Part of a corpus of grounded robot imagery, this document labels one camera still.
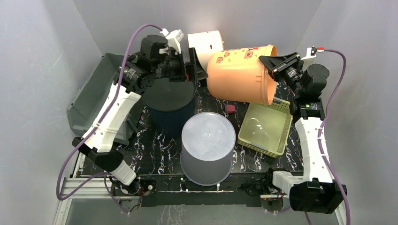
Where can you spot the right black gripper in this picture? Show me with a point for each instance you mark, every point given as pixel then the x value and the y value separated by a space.
pixel 282 64

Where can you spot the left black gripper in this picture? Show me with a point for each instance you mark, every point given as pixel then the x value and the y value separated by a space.
pixel 181 76

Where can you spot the orange plastic bucket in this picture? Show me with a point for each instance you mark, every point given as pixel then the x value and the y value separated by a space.
pixel 239 75

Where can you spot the dark blue bucket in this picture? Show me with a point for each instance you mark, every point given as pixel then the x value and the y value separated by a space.
pixel 170 105

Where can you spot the light grey plastic bucket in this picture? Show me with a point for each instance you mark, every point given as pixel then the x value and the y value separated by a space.
pixel 208 141

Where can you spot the grey plastic bin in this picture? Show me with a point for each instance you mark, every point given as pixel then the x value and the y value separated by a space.
pixel 90 99

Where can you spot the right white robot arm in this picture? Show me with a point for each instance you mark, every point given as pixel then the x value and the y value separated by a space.
pixel 318 190

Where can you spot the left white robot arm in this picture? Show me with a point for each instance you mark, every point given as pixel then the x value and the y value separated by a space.
pixel 125 91

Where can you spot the cream cylindrical container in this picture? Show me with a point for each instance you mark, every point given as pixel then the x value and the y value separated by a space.
pixel 206 45

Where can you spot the small pink eraser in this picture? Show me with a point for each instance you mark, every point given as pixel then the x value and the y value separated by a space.
pixel 230 109

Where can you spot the yellow plastic basket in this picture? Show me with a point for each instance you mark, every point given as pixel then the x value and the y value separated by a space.
pixel 265 128

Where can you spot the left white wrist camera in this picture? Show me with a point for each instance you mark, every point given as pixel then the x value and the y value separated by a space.
pixel 174 38

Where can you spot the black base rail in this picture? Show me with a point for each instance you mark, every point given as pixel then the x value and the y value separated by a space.
pixel 174 189

